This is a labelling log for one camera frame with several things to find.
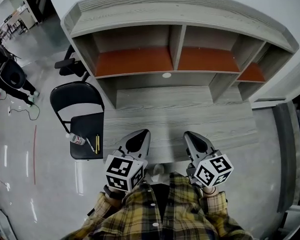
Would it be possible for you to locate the person's left forearm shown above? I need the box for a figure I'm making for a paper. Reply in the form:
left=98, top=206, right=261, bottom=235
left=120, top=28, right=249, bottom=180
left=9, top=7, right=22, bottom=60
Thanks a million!
left=64, top=185, right=141, bottom=240

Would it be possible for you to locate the black office chair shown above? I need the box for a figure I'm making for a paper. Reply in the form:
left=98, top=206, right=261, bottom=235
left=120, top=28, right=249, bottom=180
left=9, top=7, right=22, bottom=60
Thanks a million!
left=54, top=44, right=91, bottom=83

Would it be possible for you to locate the clear bottle with red label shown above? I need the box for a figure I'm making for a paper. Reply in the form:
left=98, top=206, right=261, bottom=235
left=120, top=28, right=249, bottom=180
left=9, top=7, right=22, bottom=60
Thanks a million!
left=65, top=132, right=86, bottom=146

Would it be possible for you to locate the person's right forearm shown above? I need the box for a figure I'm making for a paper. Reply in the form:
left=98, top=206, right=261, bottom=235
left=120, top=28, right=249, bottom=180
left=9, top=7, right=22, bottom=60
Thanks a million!
left=201, top=186, right=255, bottom=240

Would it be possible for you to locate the person's left white shoe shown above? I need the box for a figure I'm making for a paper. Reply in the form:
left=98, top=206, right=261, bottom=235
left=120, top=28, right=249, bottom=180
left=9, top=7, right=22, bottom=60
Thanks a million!
left=149, top=163, right=171, bottom=184

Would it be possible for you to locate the white box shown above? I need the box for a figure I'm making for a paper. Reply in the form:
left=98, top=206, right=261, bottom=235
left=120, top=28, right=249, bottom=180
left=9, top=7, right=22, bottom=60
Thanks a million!
left=279, top=203, right=300, bottom=240

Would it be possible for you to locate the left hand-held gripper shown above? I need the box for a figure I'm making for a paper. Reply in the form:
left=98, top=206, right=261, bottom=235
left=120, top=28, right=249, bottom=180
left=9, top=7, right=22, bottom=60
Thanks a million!
left=104, top=129, right=151, bottom=193

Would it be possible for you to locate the silver pen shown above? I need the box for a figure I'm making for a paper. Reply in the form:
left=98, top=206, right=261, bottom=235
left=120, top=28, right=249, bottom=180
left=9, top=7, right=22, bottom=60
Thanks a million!
left=85, top=137, right=96, bottom=153

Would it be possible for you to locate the black folding chair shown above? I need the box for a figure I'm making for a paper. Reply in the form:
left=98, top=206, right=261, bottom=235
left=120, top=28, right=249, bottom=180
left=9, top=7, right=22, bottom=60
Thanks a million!
left=49, top=80, right=106, bottom=160

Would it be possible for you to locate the grey oval panel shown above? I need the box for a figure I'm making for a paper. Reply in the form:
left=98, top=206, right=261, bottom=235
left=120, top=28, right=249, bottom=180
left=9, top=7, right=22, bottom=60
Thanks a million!
left=1, top=58, right=27, bottom=90

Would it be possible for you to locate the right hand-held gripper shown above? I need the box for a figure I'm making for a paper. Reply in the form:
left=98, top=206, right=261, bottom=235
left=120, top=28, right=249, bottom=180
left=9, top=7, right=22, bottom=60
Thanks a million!
left=184, top=131, right=235, bottom=188

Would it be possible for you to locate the black floor cable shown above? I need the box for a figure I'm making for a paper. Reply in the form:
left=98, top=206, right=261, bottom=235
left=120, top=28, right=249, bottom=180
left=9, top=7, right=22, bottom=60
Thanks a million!
left=8, top=103, right=41, bottom=121

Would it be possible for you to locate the red floor tape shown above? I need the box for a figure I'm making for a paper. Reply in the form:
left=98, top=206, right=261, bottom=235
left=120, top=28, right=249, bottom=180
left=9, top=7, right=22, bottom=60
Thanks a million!
left=32, top=124, right=38, bottom=186

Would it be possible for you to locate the white door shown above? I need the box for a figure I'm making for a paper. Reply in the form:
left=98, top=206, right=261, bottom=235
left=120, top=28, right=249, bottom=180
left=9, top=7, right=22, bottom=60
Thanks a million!
left=248, top=56, right=300, bottom=110

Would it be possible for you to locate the yellow black utility knife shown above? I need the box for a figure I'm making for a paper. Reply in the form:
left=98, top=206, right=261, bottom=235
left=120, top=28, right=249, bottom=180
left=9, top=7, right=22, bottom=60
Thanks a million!
left=94, top=133, right=101, bottom=155

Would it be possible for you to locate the grey wood-grain table top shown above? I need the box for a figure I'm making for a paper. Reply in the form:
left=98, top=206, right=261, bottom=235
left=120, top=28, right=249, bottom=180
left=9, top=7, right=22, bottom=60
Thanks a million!
left=102, top=85, right=260, bottom=164

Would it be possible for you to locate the person's yellow plaid shirt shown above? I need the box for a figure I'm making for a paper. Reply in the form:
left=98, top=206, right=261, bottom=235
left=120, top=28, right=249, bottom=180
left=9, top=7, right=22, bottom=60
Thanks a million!
left=62, top=172, right=255, bottom=240

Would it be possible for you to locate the grey wooden desk hutch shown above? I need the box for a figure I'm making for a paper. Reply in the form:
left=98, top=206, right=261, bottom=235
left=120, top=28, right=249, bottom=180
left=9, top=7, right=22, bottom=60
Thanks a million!
left=60, top=0, right=300, bottom=110

